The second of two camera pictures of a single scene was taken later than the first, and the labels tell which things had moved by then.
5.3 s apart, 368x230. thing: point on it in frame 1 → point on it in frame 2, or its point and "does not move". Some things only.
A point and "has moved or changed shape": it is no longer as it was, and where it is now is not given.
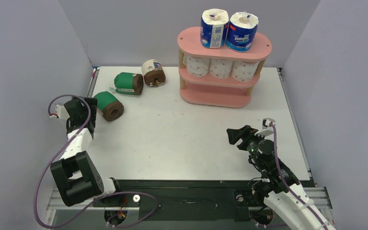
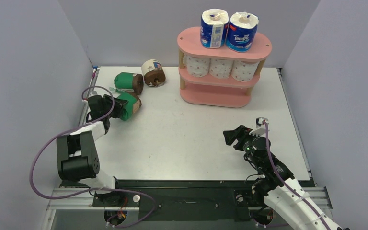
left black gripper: [93, 102] → [118, 105]
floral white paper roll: [220, 68] does not move
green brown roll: [111, 108] has moved or changed shape
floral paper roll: [243, 72] does not move
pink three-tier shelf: [222, 92] does not move
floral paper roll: [196, 66] does not move
